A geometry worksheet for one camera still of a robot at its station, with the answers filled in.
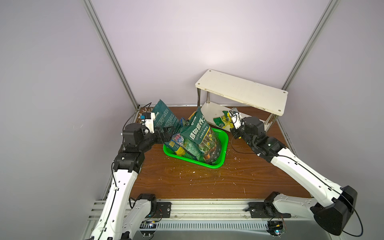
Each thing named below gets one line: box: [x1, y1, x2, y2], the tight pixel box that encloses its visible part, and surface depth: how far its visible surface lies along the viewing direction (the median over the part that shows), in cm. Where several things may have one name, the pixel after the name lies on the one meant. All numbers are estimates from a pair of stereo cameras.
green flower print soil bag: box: [180, 107, 223, 164], surface depth 83 cm
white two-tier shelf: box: [195, 69, 288, 133], surface depth 83 cm
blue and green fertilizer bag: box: [164, 133, 200, 157], surface depth 83 cm
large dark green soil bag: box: [152, 99, 182, 137], surface depth 87 cm
